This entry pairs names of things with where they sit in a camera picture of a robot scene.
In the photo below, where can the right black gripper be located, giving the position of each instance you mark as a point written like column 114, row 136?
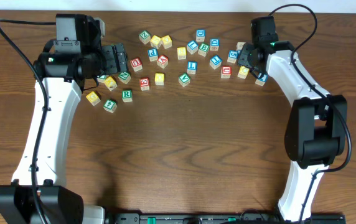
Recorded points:
column 247, row 57

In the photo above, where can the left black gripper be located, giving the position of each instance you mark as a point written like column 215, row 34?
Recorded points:
column 116, row 58

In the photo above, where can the yellow c block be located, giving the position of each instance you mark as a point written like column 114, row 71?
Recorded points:
column 93, row 98
column 243, row 72

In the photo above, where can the green R block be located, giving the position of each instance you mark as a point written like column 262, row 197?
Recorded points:
column 127, row 96

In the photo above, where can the yellow o block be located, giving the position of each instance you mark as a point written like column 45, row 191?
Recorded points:
column 166, row 41
column 159, row 79

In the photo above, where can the blue l block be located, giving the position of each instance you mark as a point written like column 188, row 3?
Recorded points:
column 191, row 67
column 192, row 47

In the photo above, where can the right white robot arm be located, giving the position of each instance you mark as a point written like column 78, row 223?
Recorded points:
column 316, row 132

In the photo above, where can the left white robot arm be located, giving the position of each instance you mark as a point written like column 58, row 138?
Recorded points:
column 37, row 192

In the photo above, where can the blue X block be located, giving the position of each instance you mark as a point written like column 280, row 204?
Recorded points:
column 240, row 45

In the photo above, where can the blue 5 block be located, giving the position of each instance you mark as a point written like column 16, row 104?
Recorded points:
column 232, row 56

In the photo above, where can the green N block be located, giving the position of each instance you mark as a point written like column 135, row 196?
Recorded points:
column 124, row 77

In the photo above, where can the red U block left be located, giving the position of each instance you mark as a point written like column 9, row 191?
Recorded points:
column 136, row 64

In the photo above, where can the red u block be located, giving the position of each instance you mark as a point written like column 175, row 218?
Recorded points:
column 226, row 72
column 136, row 64

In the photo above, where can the green V block left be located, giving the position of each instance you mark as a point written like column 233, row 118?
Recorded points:
column 102, row 78

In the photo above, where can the green v block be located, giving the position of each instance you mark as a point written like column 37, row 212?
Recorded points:
column 102, row 78
column 184, row 79

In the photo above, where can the yellow tilted block left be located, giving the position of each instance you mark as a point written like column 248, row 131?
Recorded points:
column 110, row 83

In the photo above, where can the blue 2 block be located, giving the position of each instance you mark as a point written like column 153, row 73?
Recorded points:
column 261, row 80

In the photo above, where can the red U block right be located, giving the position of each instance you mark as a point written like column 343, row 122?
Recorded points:
column 226, row 72

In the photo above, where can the blue I block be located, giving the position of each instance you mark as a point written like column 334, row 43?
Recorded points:
column 215, row 62

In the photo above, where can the green Z block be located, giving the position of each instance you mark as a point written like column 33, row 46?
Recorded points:
column 144, row 37

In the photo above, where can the red E block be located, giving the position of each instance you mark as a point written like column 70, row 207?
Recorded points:
column 144, row 84

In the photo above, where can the blue D block right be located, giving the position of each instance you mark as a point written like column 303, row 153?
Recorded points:
column 214, row 44

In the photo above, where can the blue d block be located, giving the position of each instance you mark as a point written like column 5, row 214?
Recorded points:
column 214, row 44
column 200, row 35

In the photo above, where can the blue P block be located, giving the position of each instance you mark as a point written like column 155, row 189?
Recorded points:
column 152, row 54

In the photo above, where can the yellow block beside Z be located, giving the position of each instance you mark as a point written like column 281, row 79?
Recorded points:
column 156, row 41

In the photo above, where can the green 4 block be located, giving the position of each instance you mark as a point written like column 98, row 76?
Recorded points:
column 110, row 106

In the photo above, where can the green B block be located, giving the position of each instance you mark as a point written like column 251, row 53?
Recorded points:
column 203, row 49

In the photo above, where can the red A block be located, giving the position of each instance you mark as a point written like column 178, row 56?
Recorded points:
column 162, row 61

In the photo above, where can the blue D block top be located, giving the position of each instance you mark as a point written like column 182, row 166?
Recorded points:
column 200, row 35

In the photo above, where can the yellow O block top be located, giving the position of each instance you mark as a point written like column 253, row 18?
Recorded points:
column 166, row 41

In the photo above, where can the yellow S block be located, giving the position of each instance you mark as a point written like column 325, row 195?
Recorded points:
column 181, row 53

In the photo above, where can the green V block centre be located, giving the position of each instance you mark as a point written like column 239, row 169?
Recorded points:
column 184, row 79

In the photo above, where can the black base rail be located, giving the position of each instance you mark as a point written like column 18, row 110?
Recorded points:
column 135, row 218

